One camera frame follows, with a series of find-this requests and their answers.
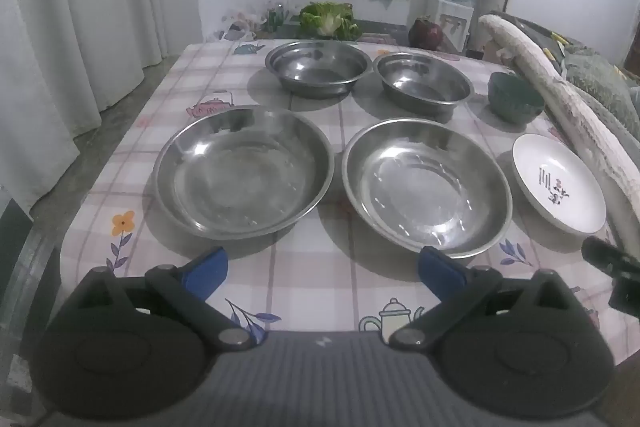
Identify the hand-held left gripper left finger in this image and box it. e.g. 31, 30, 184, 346
75, 247, 256, 350

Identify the checked teapot print tablecloth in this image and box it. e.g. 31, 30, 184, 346
59, 38, 632, 365

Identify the green napa cabbage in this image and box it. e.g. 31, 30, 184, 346
298, 2, 361, 42

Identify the small stainless steel bowl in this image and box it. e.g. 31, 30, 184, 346
373, 53, 474, 115

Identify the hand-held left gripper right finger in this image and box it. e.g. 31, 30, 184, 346
387, 246, 583, 350

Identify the cream padded chair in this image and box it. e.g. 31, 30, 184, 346
477, 14, 640, 253

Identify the green ceramic bowl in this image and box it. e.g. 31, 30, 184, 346
488, 72, 545, 125

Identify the large stainless steel plate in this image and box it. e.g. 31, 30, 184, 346
152, 104, 335, 238
341, 118, 513, 256

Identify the white printed ceramic plate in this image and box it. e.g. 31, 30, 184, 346
511, 133, 607, 235

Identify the white plastic bag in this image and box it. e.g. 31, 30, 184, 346
220, 9, 268, 42

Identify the white water dispenser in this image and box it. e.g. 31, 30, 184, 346
434, 0, 475, 54

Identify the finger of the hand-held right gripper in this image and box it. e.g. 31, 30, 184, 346
581, 234, 640, 280

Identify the wide stainless steel bowl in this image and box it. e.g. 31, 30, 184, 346
265, 41, 373, 99

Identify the white curtain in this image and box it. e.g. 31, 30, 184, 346
0, 0, 203, 215

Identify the green quilted blanket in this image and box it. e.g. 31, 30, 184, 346
562, 42, 640, 142

